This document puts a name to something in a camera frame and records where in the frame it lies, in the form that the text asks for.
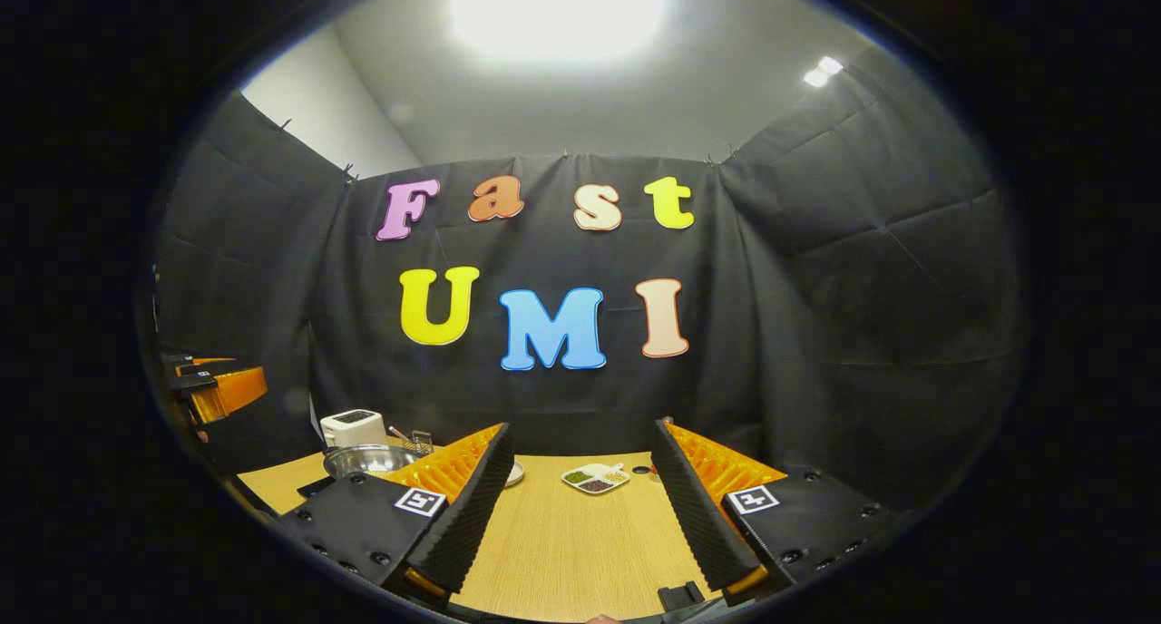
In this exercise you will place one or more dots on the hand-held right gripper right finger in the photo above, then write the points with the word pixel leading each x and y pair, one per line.
pixel 694 515

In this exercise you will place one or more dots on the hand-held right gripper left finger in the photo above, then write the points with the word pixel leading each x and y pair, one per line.
pixel 476 506

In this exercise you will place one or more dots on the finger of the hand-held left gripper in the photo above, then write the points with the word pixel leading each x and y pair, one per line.
pixel 213 362
pixel 240 390

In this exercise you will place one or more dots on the black induction cooktop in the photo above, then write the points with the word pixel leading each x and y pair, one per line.
pixel 317 486

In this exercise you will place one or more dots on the round white plate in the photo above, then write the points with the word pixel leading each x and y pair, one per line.
pixel 516 474

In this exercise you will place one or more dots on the clear water bottle red label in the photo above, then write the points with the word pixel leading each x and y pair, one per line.
pixel 668 421

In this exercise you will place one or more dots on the pile of dark beans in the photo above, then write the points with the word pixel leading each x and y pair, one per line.
pixel 596 486

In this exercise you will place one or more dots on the pink stick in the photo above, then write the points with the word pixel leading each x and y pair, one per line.
pixel 399 434

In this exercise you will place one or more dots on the pile of green mung beans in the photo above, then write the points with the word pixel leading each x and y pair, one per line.
pixel 578 476

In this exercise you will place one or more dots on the white divided plate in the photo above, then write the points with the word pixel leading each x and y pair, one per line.
pixel 599 467

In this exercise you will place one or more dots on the white toaster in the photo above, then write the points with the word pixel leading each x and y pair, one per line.
pixel 354 431

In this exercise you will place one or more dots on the black backdrop cloth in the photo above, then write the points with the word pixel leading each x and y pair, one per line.
pixel 816 288

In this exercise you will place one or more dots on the small ceiling lamp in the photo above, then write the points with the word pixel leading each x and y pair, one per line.
pixel 824 71

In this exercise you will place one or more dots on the large ceiling light panel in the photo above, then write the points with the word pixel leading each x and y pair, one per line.
pixel 558 12

